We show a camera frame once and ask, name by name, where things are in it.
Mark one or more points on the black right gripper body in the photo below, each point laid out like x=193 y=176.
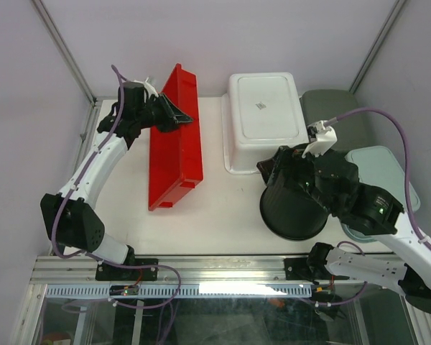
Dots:
x=300 y=169

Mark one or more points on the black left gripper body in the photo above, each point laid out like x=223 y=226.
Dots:
x=158 y=114

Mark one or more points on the light teal perforated basket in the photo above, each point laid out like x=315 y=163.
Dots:
x=379 y=167

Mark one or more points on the red plastic tray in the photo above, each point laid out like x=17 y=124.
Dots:
x=175 y=158

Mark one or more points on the black round bucket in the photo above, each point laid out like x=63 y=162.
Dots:
x=286 y=206

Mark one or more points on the dark green plastic tray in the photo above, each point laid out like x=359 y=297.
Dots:
x=325 y=104

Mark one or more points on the white plastic tub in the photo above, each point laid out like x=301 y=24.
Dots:
x=260 y=112

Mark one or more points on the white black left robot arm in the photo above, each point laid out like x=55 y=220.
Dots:
x=69 y=214

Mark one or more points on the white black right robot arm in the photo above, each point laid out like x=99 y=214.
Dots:
x=379 y=215

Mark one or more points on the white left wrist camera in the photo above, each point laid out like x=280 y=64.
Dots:
x=147 y=84

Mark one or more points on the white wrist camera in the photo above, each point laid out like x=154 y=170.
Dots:
x=322 y=137
x=147 y=84

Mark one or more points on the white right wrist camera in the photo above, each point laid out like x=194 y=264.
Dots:
x=322 y=137

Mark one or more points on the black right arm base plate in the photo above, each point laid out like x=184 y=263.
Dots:
x=301 y=268

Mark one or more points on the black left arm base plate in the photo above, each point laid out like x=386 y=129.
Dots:
x=106 y=272

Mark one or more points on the white slotted cable duct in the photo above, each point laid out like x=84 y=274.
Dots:
x=200 y=290

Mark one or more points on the aluminium mounting rail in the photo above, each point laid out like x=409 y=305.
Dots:
x=259 y=268

